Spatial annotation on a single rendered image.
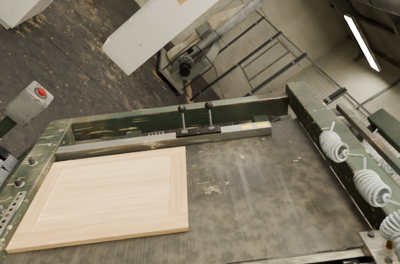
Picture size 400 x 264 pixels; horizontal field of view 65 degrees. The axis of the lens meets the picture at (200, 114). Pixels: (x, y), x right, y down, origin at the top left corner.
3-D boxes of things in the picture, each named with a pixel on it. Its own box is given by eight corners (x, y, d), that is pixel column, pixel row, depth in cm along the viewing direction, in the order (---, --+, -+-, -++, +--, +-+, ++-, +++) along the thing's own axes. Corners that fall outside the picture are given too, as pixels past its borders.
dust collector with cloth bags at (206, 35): (158, 51, 742) (233, -12, 686) (177, 72, 772) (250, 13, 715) (154, 73, 623) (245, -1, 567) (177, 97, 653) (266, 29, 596)
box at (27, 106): (11, 101, 156) (34, 79, 152) (31, 117, 161) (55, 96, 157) (-1, 112, 146) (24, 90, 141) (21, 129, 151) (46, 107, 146)
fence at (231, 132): (61, 154, 143) (58, 146, 141) (268, 128, 144) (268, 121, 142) (58, 160, 139) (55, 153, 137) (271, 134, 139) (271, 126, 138)
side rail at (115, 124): (80, 135, 168) (74, 117, 163) (284, 110, 169) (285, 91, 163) (77, 141, 163) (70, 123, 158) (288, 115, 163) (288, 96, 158)
